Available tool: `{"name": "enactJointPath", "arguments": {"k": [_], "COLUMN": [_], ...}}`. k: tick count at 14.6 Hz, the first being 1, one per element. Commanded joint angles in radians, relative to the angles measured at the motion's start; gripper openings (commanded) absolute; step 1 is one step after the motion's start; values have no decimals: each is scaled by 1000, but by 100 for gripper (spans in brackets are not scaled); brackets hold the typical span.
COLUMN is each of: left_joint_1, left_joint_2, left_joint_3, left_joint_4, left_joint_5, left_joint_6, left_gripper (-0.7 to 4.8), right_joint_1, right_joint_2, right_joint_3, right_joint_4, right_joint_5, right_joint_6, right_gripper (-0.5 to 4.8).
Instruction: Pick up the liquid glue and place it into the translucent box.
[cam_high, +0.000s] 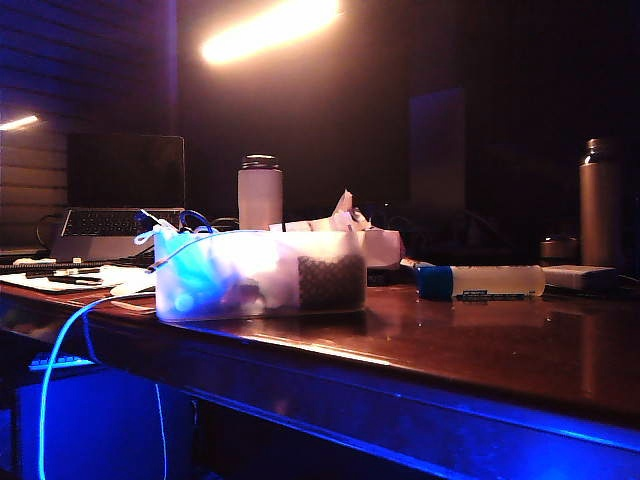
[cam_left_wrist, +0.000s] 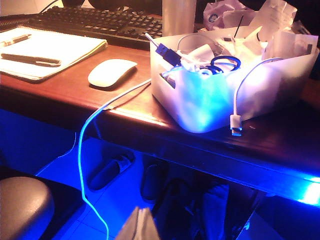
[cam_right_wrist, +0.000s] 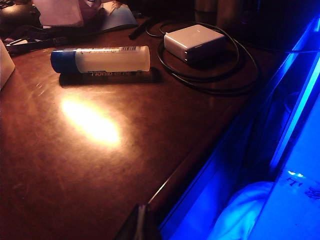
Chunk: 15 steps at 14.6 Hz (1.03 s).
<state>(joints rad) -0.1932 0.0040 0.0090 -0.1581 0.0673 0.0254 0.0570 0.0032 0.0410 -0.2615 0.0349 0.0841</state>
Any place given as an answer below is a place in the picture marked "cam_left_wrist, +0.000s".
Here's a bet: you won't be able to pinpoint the black ribbed hose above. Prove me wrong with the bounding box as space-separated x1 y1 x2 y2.
0 14 34 33

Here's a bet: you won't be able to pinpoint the dark chair seat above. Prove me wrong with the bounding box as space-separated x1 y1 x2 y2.
0 176 55 240

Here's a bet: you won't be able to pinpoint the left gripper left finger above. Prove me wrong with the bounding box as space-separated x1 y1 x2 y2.
116 206 141 240

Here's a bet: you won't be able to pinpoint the white cable with usb plug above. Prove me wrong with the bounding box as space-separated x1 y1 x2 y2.
229 57 285 138

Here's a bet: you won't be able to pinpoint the white computer mouse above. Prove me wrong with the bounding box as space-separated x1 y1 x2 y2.
87 58 138 88

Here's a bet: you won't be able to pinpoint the dark slipper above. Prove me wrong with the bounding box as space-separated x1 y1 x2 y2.
140 161 165 201
88 152 136 191

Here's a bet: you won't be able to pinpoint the long white cable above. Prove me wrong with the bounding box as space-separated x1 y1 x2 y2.
77 78 153 240

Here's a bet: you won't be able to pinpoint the black and silver pen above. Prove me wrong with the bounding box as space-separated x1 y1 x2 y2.
0 33 33 48

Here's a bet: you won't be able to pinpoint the dark bag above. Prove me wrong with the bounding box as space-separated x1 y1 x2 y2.
151 176 232 240

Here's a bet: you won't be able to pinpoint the blue usb connector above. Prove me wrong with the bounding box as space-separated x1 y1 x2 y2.
154 43 184 67

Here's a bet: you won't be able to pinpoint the thin white wire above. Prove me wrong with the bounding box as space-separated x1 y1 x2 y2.
58 131 77 158

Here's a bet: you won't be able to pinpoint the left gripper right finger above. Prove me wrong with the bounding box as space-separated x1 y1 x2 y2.
136 207 161 240

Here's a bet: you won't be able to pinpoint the black keyboard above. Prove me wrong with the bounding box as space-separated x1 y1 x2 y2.
26 5 164 50

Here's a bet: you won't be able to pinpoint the translucent plastic storage box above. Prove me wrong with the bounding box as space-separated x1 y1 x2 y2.
149 26 320 134

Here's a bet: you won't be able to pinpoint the white notepad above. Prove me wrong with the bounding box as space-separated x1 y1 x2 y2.
0 25 109 84

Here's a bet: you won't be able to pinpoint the white insulated bottle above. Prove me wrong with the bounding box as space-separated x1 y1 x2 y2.
161 0 198 37

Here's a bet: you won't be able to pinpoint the blue cord loop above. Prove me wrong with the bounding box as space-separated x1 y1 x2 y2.
210 55 242 74

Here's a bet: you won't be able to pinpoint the crumpled white paper slips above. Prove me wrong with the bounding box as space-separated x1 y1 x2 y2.
258 0 299 35

